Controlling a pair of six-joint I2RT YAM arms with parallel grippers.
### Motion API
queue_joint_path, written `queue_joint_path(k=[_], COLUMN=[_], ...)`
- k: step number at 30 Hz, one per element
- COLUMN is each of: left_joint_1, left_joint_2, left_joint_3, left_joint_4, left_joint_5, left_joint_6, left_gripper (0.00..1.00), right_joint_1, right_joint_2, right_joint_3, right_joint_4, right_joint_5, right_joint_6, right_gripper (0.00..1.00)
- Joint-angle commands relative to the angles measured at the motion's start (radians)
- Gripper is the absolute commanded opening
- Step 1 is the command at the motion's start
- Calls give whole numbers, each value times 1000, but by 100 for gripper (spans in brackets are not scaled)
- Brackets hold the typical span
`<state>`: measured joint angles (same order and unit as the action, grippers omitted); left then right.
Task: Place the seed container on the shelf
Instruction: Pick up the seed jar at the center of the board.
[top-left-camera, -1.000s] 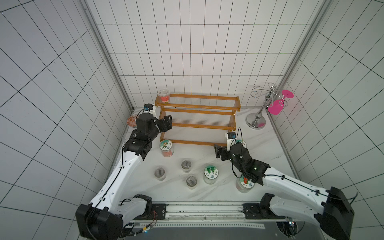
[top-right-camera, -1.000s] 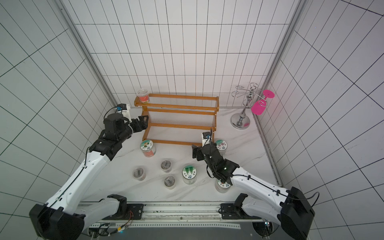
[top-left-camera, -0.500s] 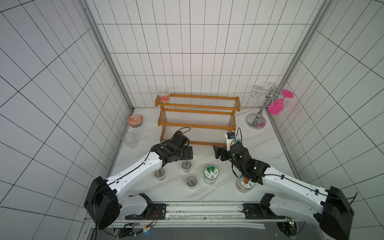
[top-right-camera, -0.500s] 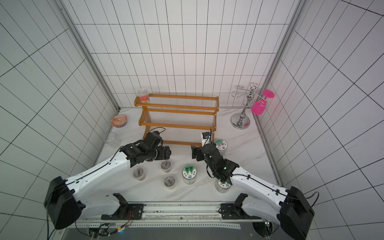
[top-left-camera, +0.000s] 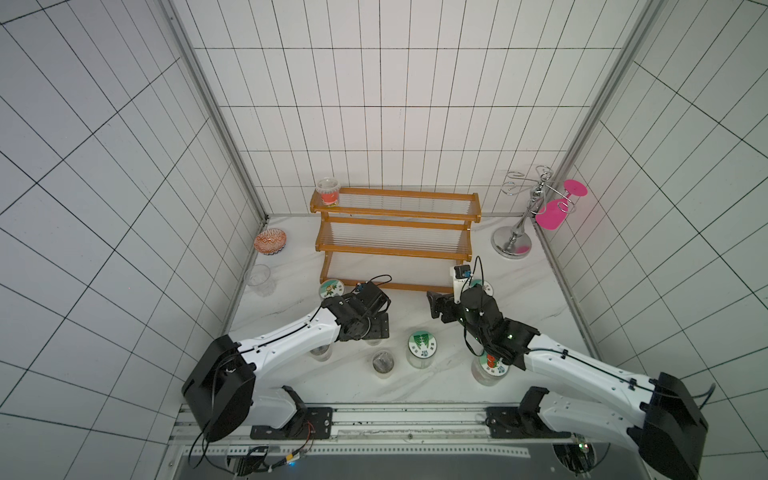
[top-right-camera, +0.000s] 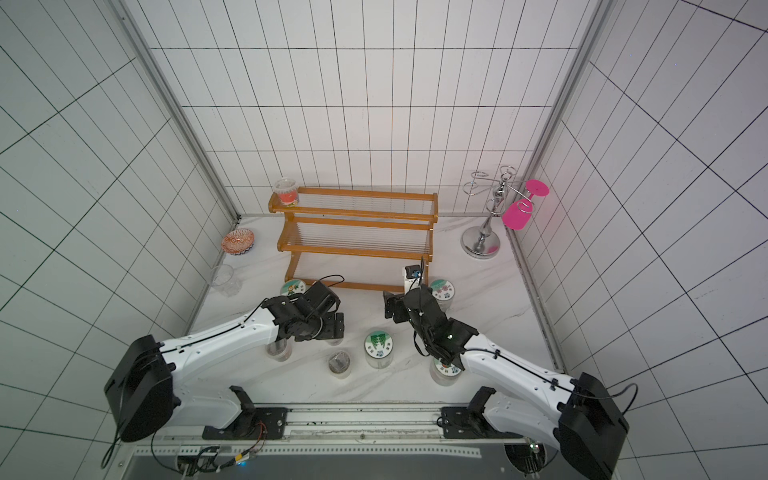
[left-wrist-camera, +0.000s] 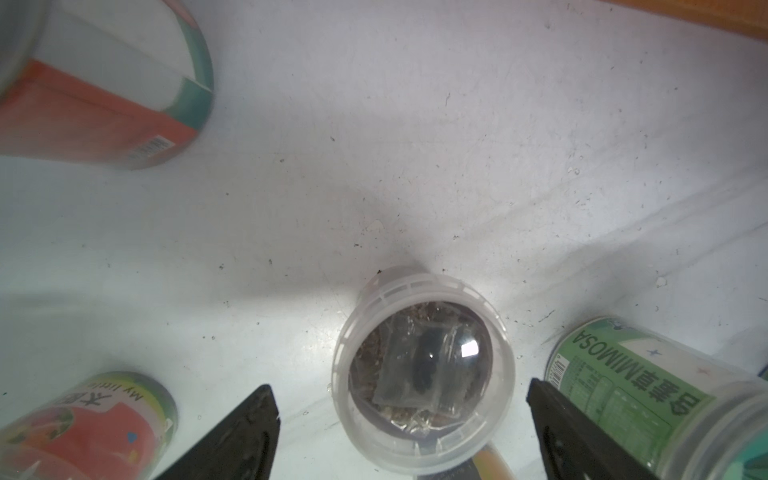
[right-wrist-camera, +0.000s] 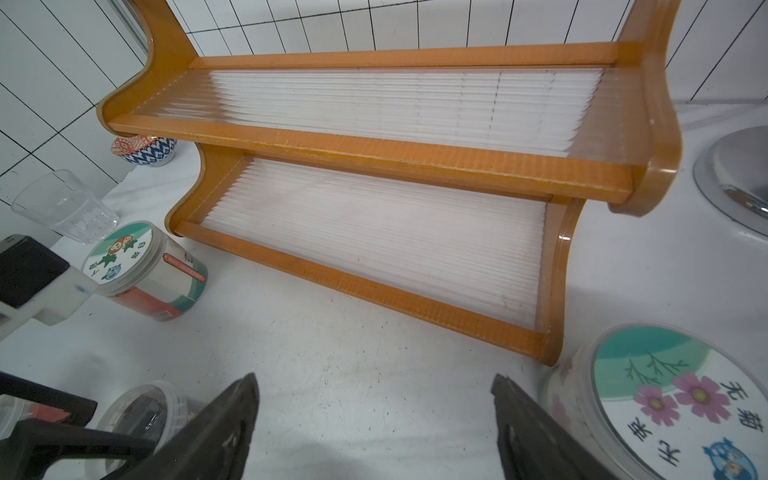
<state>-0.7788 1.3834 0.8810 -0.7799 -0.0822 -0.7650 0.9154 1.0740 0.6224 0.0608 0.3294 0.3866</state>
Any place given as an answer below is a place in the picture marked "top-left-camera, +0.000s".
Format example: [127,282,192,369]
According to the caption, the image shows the strawberry lid jar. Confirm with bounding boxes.
[471,354,509,386]

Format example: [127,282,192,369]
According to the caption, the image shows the pink plastic wine glass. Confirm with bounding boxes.
[535,179,589,230]

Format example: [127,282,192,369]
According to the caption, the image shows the chrome wine glass rack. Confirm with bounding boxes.
[491,165,563,259]

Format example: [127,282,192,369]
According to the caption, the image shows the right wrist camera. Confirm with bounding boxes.
[452,264,473,304]

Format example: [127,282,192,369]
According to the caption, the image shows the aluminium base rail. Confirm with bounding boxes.
[173,400,661,460]

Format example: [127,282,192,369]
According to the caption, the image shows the small container dark seeds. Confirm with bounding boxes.
[309,344,332,362]

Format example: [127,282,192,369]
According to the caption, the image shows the small container red seeds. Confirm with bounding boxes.
[316,177,341,206]

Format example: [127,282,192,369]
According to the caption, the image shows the small container brown seeds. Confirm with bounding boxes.
[371,350,396,379]

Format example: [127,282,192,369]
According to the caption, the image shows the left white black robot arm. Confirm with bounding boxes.
[181,281,391,442]

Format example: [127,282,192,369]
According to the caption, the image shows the flower label seed jar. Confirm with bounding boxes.
[470,279,494,296]

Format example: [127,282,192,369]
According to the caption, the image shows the orange patterned glass bowl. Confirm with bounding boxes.
[253,228,287,256]

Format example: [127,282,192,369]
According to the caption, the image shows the wiring bundle under rail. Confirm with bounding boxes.
[191,419,316,478]

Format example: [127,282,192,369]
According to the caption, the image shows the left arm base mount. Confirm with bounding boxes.
[250,407,334,440]

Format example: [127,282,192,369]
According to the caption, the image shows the orange wooden two-tier shelf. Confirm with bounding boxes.
[309,187,482,282]

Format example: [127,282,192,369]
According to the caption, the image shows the red seed jar monkey lid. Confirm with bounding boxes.
[318,279,345,299]

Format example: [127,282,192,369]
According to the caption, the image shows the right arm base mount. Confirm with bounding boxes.
[485,406,571,440]

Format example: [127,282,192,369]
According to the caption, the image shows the clear glass cup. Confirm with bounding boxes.
[246,264,276,297]

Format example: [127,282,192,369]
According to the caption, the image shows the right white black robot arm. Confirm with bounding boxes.
[427,286,710,479]

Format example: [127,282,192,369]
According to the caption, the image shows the green tree lid jar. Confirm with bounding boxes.
[406,330,438,369]

